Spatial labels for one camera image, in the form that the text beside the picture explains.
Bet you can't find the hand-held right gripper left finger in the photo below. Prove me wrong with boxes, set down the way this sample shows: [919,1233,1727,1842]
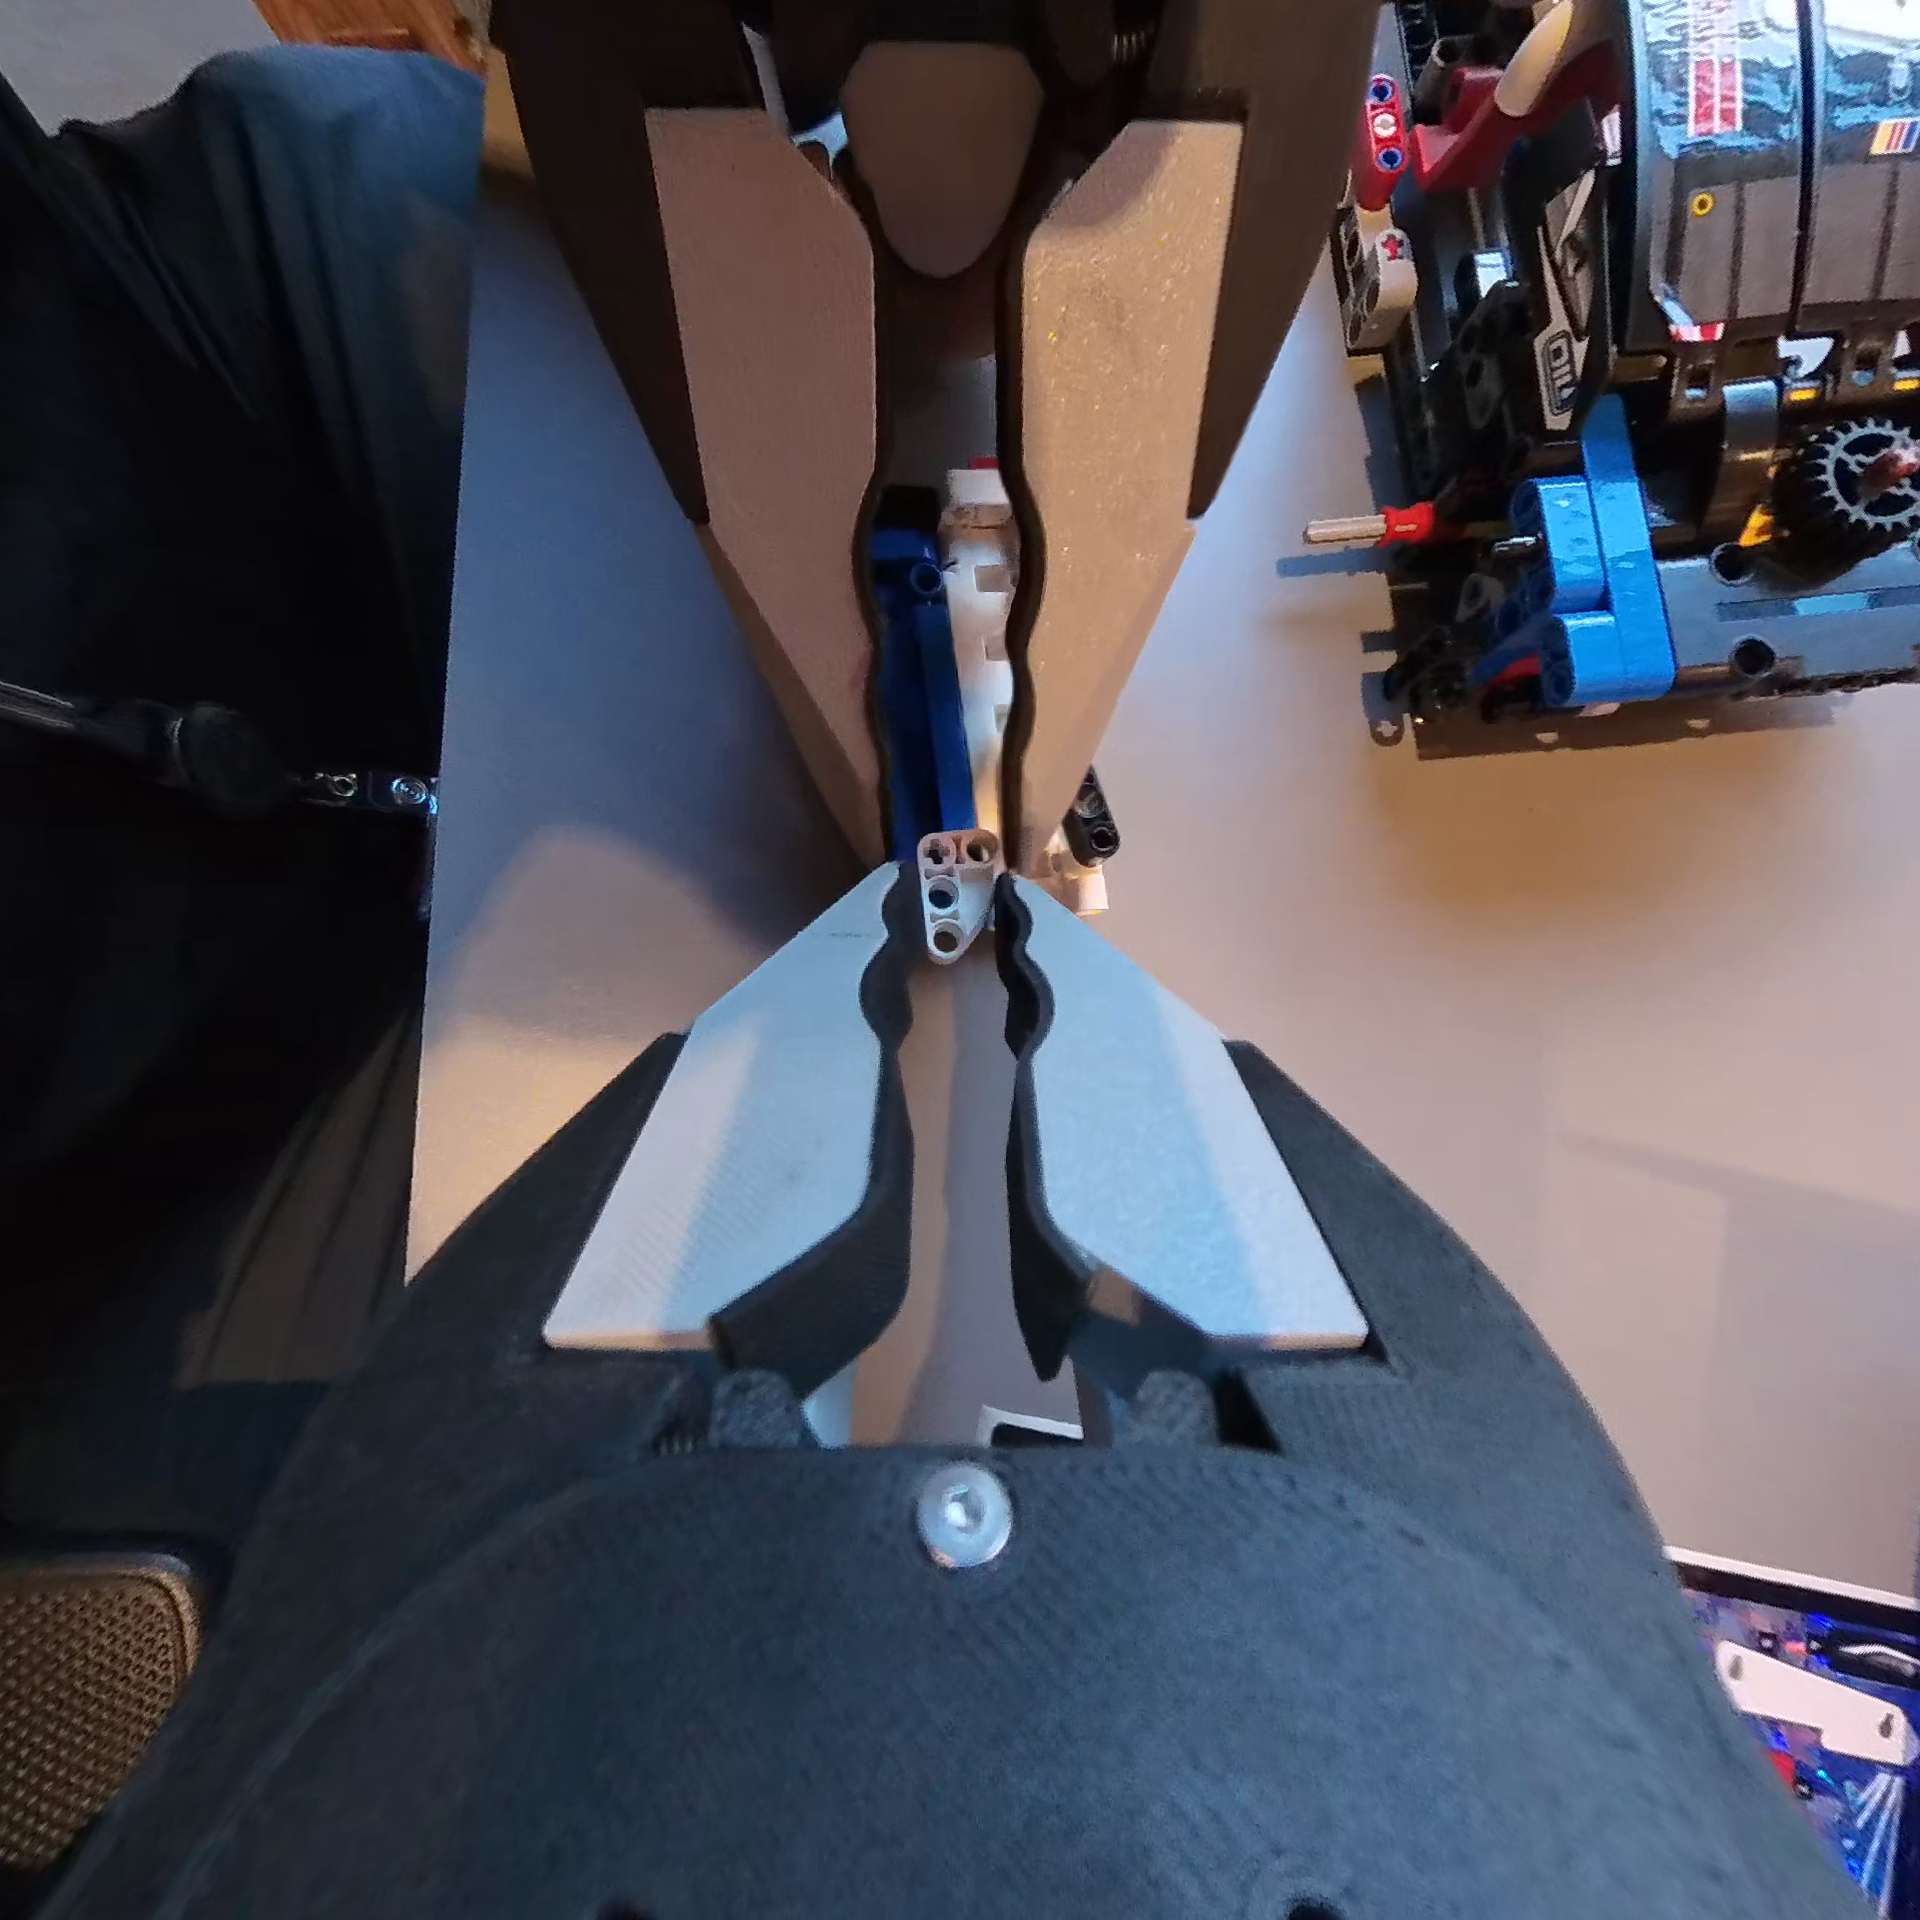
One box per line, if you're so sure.
[540,865,919,1398]

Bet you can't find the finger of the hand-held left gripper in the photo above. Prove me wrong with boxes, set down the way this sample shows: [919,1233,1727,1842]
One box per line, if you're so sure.
[643,104,894,870]
[992,115,1251,880]

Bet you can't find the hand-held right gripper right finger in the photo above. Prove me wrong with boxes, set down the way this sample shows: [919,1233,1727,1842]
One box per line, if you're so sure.
[992,874,1373,1380]

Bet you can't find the blue white toy brick assembly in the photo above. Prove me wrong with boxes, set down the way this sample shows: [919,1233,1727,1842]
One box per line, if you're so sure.
[862,456,1121,920]

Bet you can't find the white triangular toy connector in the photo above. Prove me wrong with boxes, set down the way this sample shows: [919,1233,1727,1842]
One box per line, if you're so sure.
[914,828,1001,961]

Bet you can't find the grey desk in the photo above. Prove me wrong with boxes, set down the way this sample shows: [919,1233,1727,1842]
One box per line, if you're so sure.
[403,0,1920,1652]

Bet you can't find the person's dark jacket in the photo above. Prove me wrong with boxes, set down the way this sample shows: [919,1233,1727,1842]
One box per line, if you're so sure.
[0,43,486,1532]

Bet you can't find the toy car chassis model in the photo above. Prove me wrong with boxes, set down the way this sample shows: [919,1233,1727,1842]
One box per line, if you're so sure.
[1302,0,1920,752]

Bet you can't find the black mesh chair seat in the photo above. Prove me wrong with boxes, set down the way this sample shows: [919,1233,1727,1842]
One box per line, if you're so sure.
[0,1551,213,1877]

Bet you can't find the holographic sticker sheet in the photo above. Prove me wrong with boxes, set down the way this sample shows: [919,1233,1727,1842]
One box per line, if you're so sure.
[1672,1551,1920,1920]

